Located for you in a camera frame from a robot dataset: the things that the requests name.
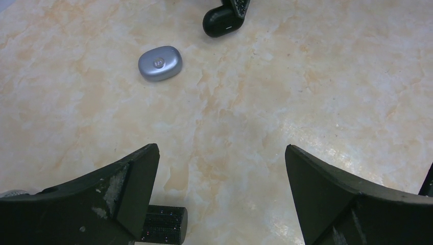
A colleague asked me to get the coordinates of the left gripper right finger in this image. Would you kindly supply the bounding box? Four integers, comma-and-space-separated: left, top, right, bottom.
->
285, 145, 432, 244

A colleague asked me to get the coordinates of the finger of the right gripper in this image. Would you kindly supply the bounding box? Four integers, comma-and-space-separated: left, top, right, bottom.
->
221, 0, 250, 18

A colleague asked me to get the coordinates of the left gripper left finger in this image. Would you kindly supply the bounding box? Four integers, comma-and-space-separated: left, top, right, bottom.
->
1, 143, 160, 244

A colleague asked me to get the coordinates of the black earbud charging case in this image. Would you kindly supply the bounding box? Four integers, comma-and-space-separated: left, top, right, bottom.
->
202, 5, 244, 38

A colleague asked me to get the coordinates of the purple earbud charging case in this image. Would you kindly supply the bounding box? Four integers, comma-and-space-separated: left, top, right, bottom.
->
138, 46, 183, 82

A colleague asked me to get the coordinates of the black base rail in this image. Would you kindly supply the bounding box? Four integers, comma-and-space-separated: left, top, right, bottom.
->
418, 164, 433, 197

